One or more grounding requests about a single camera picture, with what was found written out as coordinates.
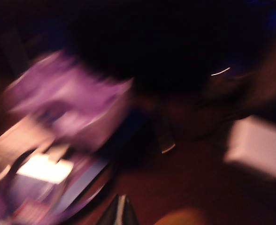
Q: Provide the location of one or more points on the brown fuzzy kiwi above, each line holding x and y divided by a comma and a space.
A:
182, 219

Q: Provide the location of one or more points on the translucent plastic storage box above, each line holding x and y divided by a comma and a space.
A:
65, 100

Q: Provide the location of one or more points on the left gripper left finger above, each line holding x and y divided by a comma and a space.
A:
111, 215

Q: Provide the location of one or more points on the white power adapter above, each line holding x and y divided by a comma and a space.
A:
257, 145

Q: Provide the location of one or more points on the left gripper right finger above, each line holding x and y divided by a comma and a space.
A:
127, 216

